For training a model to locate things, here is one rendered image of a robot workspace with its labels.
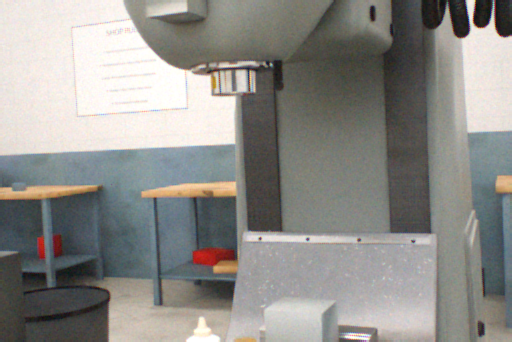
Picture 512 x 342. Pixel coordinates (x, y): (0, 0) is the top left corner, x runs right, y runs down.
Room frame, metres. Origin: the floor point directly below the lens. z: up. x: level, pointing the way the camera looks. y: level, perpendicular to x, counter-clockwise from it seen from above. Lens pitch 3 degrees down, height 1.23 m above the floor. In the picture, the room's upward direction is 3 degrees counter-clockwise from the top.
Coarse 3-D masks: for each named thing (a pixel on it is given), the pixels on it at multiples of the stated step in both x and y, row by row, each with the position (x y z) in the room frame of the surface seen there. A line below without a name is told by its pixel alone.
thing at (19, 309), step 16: (0, 256) 0.76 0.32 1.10; (16, 256) 0.78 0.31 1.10; (0, 272) 0.75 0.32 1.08; (16, 272) 0.77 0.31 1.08; (0, 288) 0.75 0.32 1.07; (16, 288) 0.77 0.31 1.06; (0, 304) 0.75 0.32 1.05; (16, 304) 0.77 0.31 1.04; (0, 320) 0.75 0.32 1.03; (16, 320) 0.77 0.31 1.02; (0, 336) 0.74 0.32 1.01; (16, 336) 0.77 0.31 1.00
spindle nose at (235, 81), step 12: (216, 72) 0.62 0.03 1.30; (228, 72) 0.61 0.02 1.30; (240, 72) 0.61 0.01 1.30; (252, 72) 0.62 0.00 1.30; (216, 84) 0.62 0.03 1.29; (228, 84) 0.61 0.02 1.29; (240, 84) 0.61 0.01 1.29; (252, 84) 0.62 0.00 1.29; (216, 96) 0.65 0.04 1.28; (228, 96) 0.66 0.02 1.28
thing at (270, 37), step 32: (128, 0) 0.59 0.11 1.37; (224, 0) 0.54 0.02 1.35; (256, 0) 0.54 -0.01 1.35; (288, 0) 0.55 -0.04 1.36; (320, 0) 0.62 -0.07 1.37; (160, 32) 0.57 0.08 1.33; (192, 32) 0.55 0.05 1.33; (224, 32) 0.55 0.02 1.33; (256, 32) 0.55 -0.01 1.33; (288, 32) 0.58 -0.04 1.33; (192, 64) 0.61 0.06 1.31
